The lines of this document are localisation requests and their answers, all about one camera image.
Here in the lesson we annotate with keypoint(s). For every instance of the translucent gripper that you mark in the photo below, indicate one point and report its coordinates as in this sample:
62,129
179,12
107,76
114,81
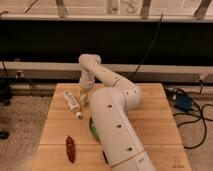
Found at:
84,97

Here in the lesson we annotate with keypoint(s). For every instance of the blue power adapter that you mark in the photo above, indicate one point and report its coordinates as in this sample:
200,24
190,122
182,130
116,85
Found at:
183,102

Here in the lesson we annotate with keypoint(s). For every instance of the white toothpaste tube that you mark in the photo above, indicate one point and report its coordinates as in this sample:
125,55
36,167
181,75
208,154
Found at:
73,104

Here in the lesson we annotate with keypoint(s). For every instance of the grey metal rail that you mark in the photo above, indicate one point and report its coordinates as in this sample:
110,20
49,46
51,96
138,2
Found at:
72,71

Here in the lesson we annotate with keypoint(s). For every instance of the black object at left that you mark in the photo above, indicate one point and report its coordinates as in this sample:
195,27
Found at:
5,92

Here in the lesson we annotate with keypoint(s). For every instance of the green ceramic bowl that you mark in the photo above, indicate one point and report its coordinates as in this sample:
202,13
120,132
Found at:
93,130

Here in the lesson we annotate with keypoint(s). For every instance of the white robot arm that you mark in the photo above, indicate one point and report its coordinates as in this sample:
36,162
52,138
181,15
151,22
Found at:
108,106

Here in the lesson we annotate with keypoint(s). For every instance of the red chili pepper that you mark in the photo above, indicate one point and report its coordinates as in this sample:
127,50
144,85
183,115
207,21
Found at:
70,149

